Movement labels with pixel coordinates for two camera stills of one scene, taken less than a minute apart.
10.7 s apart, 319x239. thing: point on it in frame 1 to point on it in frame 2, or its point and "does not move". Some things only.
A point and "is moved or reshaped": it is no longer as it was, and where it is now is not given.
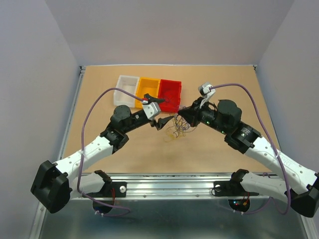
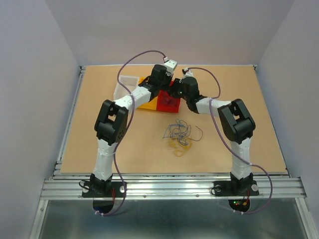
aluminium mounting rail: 168,186 does not move
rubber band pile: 181,126 is moved or reshaped
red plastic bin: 169,90 does not move
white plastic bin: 129,84 does not move
